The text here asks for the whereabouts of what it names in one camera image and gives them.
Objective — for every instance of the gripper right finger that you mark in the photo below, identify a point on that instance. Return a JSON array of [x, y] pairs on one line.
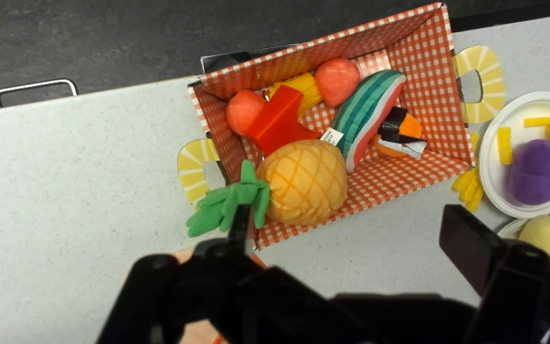
[[518, 277]]

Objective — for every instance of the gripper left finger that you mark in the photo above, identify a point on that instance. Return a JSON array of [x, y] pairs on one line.
[[251, 296]]

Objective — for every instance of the pale yellow stuffed toy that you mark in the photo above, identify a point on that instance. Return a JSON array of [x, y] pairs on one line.
[[544, 235]]

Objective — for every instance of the heap of yellow stuffed fries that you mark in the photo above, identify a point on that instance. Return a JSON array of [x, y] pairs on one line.
[[469, 189]]

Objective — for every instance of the purple stuffed toy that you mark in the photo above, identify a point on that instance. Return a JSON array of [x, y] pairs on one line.
[[540, 172]]

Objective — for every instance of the stuffed pineapple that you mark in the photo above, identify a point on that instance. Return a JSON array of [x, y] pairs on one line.
[[303, 184]]

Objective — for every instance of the yellow stuffed fry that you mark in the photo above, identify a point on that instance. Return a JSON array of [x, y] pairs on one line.
[[540, 122], [504, 145]]

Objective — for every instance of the red stuffed bottle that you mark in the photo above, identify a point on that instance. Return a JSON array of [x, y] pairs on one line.
[[277, 122]]

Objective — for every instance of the black and orange stuffed toy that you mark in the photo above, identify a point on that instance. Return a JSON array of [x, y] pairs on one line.
[[401, 136]]

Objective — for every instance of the pink stuffed ball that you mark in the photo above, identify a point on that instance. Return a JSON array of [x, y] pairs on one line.
[[337, 81], [243, 111]]

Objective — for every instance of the yellow ribbed stuffed toy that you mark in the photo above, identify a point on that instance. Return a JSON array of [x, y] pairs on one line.
[[306, 91]]

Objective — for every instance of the stuffed watermelon slice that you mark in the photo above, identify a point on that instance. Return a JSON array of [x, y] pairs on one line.
[[365, 112]]

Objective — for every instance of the white paper plate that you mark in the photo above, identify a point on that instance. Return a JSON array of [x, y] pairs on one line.
[[511, 228], [494, 172]]

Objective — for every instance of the red checkered cardboard box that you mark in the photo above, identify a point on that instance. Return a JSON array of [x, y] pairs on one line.
[[428, 86]]

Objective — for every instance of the black shiny plate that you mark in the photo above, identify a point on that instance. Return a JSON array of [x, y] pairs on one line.
[[225, 61]]

